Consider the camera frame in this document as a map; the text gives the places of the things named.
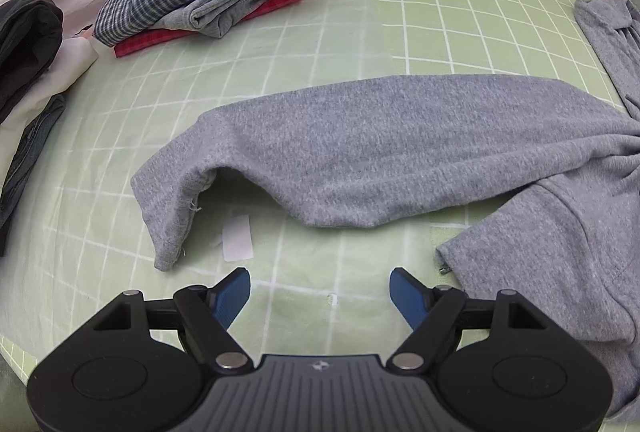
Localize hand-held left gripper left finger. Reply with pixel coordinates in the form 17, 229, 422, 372
92, 267, 251, 374

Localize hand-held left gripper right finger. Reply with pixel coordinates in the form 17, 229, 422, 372
389, 267, 549, 374

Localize grey zip hoodie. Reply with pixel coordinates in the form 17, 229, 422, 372
131, 0, 640, 423

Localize white paper label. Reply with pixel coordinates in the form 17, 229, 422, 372
222, 214, 256, 263

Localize dark grey garment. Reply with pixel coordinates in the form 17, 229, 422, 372
0, 93, 67, 258

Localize red checked cloth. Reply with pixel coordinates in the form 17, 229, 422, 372
114, 0, 308, 59

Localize white cloth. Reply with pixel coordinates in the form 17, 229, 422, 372
0, 32, 98, 173

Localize black garment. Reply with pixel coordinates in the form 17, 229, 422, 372
0, 0, 65, 125

